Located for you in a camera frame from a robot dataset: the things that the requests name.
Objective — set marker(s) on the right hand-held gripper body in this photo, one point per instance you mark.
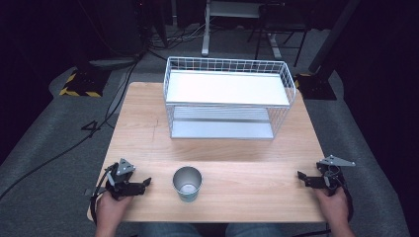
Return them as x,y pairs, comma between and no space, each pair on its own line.
330,177

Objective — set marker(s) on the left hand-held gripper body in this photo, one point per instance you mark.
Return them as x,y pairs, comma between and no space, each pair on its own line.
122,179

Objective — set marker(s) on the person's right hand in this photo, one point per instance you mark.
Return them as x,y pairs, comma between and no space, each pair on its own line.
334,207

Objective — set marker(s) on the person's left hand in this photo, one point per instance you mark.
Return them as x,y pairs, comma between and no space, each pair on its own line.
112,208

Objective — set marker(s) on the metal cup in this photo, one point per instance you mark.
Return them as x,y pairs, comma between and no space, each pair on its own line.
187,184

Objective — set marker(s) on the person's left leg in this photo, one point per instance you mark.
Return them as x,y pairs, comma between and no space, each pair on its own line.
171,230

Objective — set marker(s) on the person's leg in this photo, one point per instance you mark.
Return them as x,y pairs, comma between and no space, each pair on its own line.
253,230
171,230

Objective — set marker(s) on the person's right leg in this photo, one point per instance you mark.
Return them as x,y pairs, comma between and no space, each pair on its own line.
253,230

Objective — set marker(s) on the black slanted pole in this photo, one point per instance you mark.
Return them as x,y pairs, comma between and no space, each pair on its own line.
332,36

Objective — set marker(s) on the black chair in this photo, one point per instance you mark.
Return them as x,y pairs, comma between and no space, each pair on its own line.
280,23

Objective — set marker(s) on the black yellow striped base plate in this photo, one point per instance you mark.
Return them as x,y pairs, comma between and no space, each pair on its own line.
84,84
316,87

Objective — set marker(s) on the white desk frame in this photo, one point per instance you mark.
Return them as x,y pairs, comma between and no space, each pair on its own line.
230,10

